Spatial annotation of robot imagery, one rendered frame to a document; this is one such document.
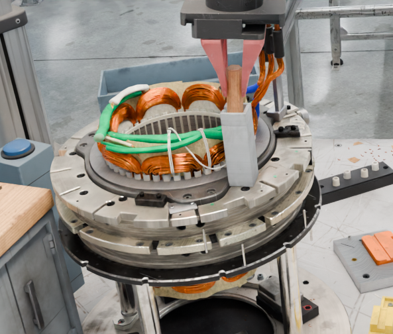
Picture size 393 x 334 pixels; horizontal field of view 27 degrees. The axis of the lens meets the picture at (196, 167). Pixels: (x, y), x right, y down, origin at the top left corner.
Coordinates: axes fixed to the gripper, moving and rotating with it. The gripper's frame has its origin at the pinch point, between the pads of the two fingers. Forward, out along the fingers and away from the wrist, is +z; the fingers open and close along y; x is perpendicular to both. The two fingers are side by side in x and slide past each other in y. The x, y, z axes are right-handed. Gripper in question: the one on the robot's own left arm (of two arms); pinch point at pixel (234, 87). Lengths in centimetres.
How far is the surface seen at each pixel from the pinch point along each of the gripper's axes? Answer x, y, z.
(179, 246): -7.2, -5.5, 15.5
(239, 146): -1.4, 0.6, 6.3
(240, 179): -1.3, 0.7, 10.4
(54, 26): 384, -137, 131
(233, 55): 46.4, -3.6, 14.8
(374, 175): 50, 21, 38
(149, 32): 361, -75, 125
